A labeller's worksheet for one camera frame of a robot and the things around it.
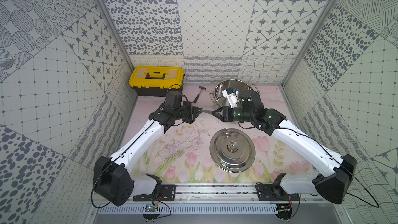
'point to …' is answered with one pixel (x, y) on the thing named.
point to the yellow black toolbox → (156, 81)
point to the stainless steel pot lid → (232, 150)
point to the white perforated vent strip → (189, 209)
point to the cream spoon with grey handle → (208, 111)
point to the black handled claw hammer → (197, 97)
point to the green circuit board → (148, 208)
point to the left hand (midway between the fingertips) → (203, 103)
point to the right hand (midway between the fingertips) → (214, 115)
